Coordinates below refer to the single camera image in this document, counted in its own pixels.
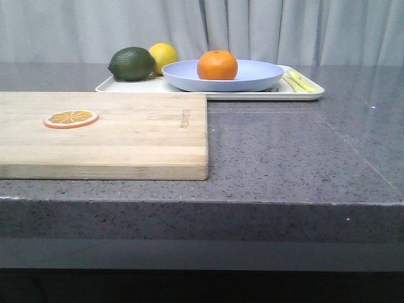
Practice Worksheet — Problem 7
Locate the orange mandarin fruit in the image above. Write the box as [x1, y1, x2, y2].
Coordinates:
[197, 50, 238, 80]

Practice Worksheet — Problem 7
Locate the light blue plate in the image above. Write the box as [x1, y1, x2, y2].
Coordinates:
[162, 60, 284, 92]

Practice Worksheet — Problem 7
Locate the white rectangular tray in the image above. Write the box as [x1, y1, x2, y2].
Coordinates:
[95, 66, 324, 102]

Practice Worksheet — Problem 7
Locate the wooden cutting board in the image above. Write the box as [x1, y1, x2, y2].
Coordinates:
[1, 92, 208, 180]

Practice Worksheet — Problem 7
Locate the yellow lemon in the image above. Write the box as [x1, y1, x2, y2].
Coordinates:
[148, 42, 178, 75]

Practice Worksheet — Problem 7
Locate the dark green lime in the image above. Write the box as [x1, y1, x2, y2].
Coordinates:
[108, 46, 155, 81]

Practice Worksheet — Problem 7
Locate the orange slice piece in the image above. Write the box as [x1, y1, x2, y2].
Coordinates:
[43, 110, 99, 129]

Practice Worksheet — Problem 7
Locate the grey curtain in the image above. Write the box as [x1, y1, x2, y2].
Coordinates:
[1, 1, 403, 66]

